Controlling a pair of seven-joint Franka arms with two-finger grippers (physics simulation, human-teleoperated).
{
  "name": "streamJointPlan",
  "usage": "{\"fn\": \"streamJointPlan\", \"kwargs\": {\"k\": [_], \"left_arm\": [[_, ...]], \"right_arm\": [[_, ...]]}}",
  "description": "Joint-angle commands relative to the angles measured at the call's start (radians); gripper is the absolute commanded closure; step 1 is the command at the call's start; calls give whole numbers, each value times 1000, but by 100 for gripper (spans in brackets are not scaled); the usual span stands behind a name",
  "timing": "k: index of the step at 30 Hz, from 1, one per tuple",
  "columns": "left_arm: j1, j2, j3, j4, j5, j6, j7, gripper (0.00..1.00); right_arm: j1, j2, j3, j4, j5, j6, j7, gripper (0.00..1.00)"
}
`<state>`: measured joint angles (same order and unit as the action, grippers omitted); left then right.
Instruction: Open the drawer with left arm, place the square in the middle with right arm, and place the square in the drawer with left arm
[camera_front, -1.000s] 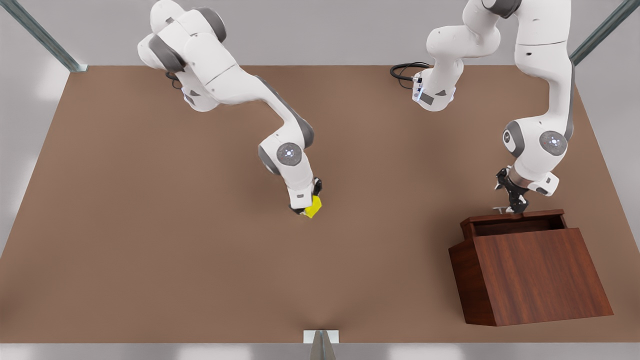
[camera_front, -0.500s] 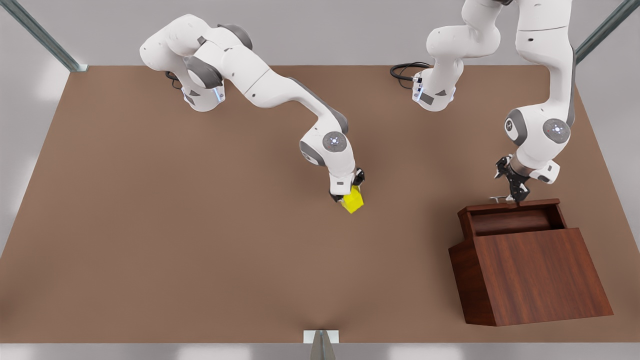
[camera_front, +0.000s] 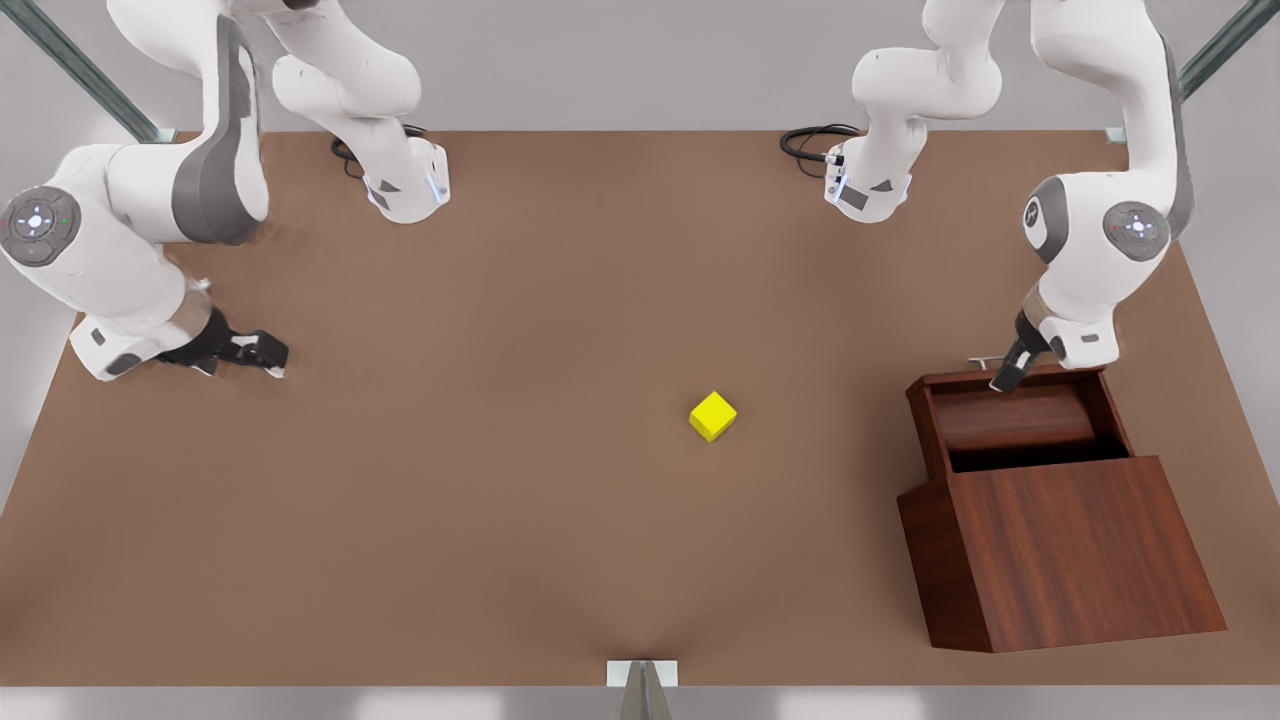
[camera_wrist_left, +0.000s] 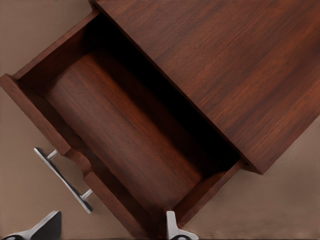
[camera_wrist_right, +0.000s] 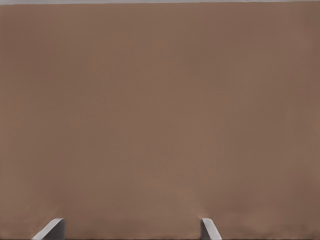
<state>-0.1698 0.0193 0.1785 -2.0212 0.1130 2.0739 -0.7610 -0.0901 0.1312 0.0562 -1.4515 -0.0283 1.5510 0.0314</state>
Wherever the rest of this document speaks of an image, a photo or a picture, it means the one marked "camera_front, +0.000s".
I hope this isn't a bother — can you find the brown wooden drawer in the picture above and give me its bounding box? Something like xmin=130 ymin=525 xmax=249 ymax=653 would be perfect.
xmin=906 ymin=354 xmax=1137 ymax=483

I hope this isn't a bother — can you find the brown wooden cabinet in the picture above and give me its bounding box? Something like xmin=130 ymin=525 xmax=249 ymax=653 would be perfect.
xmin=896 ymin=455 xmax=1229 ymax=654

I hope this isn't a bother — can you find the yellow cube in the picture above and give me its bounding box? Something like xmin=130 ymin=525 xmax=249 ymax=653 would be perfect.
xmin=689 ymin=391 xmax=739 ymax=443

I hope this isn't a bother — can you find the black cable loop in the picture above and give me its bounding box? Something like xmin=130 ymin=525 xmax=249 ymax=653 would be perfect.
xmin=329 ymin=124 xmax=431 ymax=182
xmin=779 ymin=123 xmax=864 ymax=180

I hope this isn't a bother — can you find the silver frame post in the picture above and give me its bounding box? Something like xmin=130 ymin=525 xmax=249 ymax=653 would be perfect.
xmin=1104 ymin=0 xmax=1280 ymax=144
xmin=0 ymin=0 xmax=177 ymax=144
xmin=606 ymin=659 xmax=680 ymax=720

